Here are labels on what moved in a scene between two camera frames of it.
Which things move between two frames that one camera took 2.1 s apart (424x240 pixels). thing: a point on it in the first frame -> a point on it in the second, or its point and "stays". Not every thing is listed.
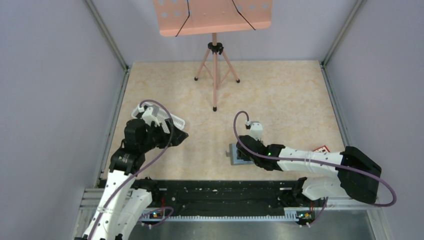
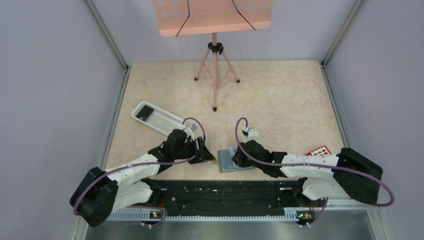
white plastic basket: x=161 y=115 stays
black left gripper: x=170 y=136 -> x=200 y=149
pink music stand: x=184 y=17 stays
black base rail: x=216 y=198 stays
